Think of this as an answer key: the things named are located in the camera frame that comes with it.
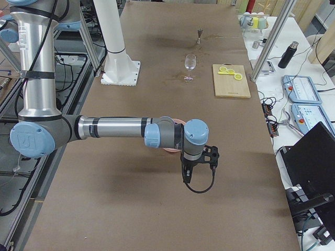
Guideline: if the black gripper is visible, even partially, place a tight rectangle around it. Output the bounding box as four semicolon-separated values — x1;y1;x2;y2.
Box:
181;156;195;184

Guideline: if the steel jigger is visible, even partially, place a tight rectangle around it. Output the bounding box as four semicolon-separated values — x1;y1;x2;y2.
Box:
196;28;203;44

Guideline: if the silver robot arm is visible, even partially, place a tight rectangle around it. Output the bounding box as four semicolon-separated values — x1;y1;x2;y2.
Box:
9;1;217;184

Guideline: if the pink bowl of ice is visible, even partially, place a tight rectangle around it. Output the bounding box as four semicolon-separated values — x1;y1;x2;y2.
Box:
163;118;186;153

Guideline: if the clear wine glass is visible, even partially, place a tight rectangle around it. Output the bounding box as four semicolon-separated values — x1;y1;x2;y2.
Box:
184;54;196;82

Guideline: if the bamboo cutting board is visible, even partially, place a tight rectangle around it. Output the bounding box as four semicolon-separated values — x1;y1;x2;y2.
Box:
212;64;251;98

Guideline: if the lemon slice near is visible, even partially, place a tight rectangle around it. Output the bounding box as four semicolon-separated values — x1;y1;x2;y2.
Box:
234;73;243;80

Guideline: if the lemon slice far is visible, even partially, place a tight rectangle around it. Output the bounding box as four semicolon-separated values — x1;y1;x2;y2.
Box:
219;66;227;72

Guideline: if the teach pendant near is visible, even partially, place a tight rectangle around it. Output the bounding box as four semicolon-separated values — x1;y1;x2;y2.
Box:
291;103;334;135

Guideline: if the teach pendant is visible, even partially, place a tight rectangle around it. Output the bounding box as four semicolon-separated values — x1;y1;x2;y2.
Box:
282;75;322;104
291;103;334;135

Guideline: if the teach pendant far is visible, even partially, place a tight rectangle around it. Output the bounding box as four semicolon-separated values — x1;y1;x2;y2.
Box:
282;75;322;104

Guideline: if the black water bottle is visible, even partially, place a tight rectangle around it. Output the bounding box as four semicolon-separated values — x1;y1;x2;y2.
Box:
278;41;299;69

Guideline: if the cup rack with cups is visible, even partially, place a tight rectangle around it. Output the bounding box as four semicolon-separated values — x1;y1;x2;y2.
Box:
239;12;269;33

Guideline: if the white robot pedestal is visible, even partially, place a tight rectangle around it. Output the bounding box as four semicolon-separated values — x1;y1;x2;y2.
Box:
94;0;141;86

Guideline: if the aluminium frame post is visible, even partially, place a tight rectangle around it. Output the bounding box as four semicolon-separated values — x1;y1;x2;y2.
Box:
251;0;297;82

